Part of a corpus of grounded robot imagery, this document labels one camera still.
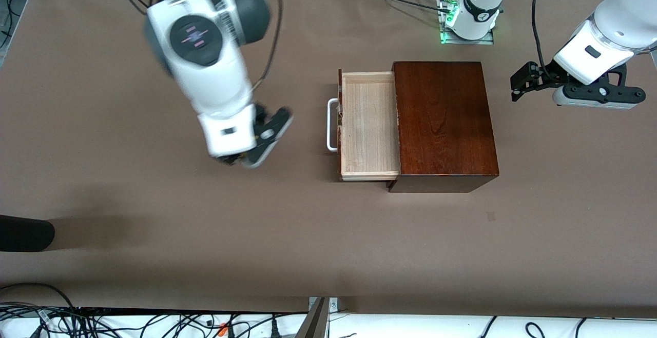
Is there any dark brown wooden cabinet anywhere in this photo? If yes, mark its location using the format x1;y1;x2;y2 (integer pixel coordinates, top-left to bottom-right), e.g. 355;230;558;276
389;61;500;193

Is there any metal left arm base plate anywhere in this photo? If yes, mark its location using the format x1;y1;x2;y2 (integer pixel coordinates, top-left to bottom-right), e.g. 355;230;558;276
438;0;496;46

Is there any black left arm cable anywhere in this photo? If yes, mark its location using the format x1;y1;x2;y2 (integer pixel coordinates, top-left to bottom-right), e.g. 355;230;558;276
531;0;549;79

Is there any tangled black cable bundle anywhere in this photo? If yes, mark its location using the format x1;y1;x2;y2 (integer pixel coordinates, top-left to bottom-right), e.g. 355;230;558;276
0;302;308;338

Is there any light wood drawer white handle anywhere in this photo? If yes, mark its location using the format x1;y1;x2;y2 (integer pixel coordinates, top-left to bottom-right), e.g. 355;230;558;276
327;69;401;182

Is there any silver corner bracket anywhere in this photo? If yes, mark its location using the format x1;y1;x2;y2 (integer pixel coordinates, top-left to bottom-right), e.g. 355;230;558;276
308;296;339;312

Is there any black cylindrical object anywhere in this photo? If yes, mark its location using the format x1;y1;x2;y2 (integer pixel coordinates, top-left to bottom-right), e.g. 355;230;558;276
0;214;56;253

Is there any grey metal strut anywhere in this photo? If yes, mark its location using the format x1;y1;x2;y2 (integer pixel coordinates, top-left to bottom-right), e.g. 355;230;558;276
295;297;330;338

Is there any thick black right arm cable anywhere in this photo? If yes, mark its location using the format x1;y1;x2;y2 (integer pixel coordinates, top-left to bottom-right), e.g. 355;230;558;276
250;0;284;92

